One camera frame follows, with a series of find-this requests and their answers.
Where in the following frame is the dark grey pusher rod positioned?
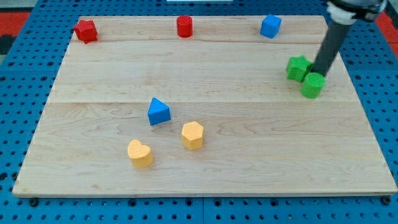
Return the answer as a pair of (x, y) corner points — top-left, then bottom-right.
(311, 21), (351, 77)

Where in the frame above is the white and black wrist mount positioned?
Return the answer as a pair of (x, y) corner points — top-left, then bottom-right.
(326, 0), (387, 25)

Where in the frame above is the green star block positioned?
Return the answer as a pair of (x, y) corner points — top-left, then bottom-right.
(286, 55), (313, 82)

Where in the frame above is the blue cube block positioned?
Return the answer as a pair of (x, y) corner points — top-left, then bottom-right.
(259, 14), (282, 39)

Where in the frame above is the red star block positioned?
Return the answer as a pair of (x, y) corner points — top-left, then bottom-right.
(73, 20), (98, 44)

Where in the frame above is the green cylinder block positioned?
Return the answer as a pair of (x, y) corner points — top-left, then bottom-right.
(300, 72), (326, 99)

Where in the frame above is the wooden board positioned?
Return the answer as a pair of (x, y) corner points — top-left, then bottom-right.
(13, 16), (397, 198)

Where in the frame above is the red cylinder block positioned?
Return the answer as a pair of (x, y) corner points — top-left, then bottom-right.
(176, 15), (193, 38)

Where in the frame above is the yellow hexagon block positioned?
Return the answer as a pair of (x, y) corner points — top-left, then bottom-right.
(182, 121), (204, 151)

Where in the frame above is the blue triangle block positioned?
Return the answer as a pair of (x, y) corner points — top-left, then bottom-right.
(147, 98), (171, 126)

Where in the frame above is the yellow heart block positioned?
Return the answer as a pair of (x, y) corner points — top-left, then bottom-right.
(127, 139), (154, 169)

